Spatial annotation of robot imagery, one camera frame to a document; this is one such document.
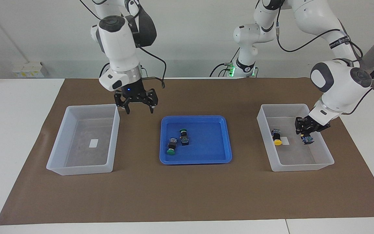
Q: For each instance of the white paper label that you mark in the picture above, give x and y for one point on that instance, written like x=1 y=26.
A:
x=93 y=143
x=285 y=141

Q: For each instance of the yellow push button switch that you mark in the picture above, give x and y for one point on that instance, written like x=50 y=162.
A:
x=277 y=139
x=307 y=140

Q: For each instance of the green push button switch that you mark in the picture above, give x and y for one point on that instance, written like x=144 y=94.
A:
x=184 y=139
x=171 y=147

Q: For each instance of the small white cartons row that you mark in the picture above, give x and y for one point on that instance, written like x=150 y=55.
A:
x=28 y=70

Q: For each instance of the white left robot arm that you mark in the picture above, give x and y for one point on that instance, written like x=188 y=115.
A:
x=336 y=91

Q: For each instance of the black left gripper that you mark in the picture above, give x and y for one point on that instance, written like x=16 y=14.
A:
x=318 y=125

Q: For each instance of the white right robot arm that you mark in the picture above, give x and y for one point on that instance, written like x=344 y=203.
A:
x=118 y=42

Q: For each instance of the translucent white plastic box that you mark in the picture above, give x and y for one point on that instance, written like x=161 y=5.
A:
x=304 y=165
x=76 y=169

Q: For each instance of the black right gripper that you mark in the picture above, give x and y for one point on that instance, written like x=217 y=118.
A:
x=133 y=91

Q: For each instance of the brown table mat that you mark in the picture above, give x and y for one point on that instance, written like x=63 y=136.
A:
x=187 y=195

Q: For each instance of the blue plastic tray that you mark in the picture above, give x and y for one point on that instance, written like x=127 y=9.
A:
x=206 y=143

